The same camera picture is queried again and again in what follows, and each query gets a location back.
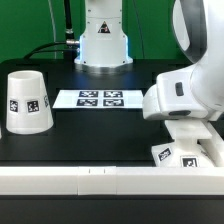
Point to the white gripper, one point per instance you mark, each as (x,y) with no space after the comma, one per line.
(196,91)

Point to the white lamp base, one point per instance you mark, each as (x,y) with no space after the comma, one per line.
(184,151)

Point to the white lamp shade cone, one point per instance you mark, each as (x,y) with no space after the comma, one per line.
(28,107)

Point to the white marker sheet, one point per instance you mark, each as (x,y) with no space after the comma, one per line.
(99,99)

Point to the white right fence bar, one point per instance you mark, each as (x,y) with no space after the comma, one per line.
(214,145)

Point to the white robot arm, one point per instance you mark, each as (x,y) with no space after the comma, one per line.
(198,26)

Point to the white front fence bar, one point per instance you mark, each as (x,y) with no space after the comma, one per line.
(111,181)

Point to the white fence bar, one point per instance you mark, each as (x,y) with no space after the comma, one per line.
(214,145)
(111,181)

